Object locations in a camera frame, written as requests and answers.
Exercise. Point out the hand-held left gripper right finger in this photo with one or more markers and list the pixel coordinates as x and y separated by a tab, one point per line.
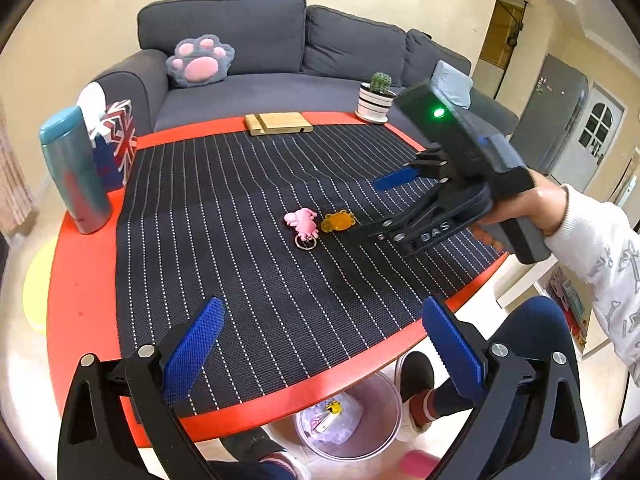
452	345

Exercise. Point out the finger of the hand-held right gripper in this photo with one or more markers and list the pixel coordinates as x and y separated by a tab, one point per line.
395	177
370	230

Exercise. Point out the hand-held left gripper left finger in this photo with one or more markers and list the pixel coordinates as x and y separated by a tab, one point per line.
192	350

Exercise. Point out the clear pink waste bin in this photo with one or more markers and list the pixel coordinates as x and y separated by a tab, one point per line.
370	435

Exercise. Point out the person's right forearm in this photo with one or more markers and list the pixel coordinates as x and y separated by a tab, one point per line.
610	270

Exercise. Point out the person's right hand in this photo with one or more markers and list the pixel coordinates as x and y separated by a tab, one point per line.
547	205

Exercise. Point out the light blue cushion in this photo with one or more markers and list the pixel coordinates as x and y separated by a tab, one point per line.
452	82

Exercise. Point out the person's right leg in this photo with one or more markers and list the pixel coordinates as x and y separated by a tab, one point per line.
525	330

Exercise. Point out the person's leg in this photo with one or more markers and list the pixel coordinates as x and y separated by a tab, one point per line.
260	470
525	330

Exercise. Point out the potted cactus striped pot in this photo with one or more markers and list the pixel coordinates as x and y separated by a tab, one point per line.
372	102

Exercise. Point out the white slipper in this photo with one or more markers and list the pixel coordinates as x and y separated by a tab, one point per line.
404	410

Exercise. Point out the grey refrigerator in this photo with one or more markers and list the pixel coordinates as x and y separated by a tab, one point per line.
545	115

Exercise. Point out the black striped table mat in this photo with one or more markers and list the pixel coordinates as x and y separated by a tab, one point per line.
240	270

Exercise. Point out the white low cabinet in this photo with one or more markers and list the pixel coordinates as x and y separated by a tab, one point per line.
520	280

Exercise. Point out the brown wooden door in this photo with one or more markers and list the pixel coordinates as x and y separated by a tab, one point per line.
505	35

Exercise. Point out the colourful toy box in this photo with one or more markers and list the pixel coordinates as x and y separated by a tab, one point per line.
570	305

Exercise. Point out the wooden phone stand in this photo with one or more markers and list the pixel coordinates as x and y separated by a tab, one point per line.
280	122

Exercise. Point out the white door arched window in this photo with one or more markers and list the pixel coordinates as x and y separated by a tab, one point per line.
595	135

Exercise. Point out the small yellow wrapper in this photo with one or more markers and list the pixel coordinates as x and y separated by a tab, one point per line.
332	406

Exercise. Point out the person's left leg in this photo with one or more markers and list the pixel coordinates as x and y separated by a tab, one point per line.
260	470

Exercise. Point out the teal thermos bottle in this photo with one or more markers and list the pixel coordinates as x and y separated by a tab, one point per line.
75	175

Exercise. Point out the flag print tissue box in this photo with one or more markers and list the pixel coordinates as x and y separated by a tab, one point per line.
115	150

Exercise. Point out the grey pink paw cushion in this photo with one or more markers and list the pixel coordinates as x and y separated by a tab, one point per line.
200	65

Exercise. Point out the grey sofa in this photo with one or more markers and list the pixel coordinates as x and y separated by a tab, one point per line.
225	25

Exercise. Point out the patterned beige curtain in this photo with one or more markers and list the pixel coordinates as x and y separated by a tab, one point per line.
15	180

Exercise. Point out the white tissue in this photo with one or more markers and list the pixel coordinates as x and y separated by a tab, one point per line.
92	105

